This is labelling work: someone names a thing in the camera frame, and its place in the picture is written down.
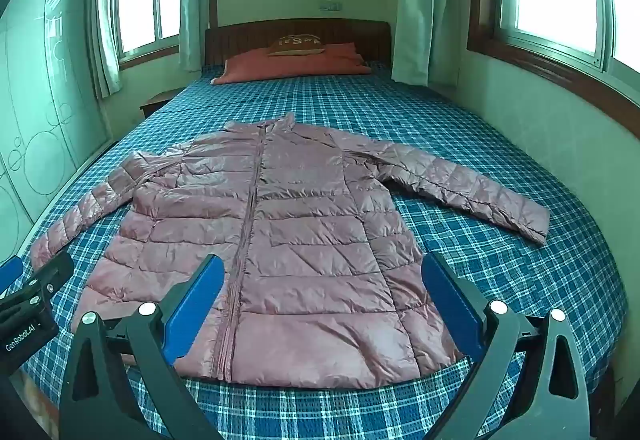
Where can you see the orange pillow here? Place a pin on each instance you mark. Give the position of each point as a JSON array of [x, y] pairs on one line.
[[310, 66]]

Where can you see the pink puffer jacket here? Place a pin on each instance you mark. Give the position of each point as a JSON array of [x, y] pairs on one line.
[[300, 245]]

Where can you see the brown wooden nightstand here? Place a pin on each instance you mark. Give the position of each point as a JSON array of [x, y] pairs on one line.
[[155, 103]]

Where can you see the brown printed cushion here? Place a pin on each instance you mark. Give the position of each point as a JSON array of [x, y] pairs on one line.
[[295, 46]]

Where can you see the blue plaid bed sheet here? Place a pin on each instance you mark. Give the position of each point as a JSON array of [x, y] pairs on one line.
[[450, 130]]

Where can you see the dark wooden headboard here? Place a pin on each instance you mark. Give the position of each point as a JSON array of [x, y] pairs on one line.
[[300, 28]]

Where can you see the white circle patterned wardrobe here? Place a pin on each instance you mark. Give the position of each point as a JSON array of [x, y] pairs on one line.
[[45, 95]]

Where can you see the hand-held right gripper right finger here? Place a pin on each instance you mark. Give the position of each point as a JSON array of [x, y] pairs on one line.
[[450, 307]]

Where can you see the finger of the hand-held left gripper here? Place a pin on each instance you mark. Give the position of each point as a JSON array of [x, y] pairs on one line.
[[52, 272], [10, 272]]

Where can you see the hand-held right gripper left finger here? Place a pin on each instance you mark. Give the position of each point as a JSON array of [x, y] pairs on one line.
[[200, 302]]

